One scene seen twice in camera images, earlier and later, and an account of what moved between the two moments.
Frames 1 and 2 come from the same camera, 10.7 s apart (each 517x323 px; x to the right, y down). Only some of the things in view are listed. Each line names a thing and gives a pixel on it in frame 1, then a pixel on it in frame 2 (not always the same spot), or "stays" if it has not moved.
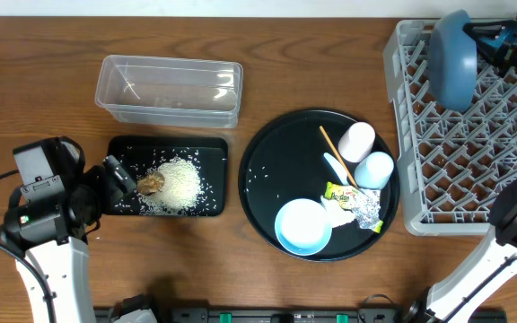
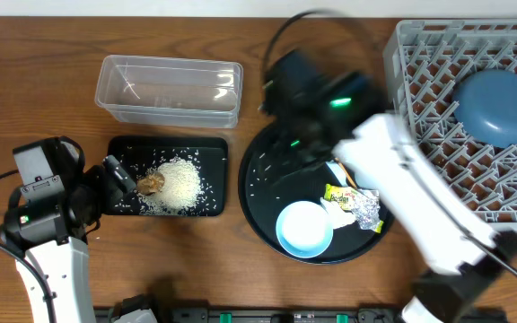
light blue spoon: [338, 169] stays
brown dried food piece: [150, 184] stays
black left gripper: [118, 174] stays
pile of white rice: [179, 193] stays
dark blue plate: [452, 62] → [498, 108]
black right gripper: [503, 43] → [278, 83]
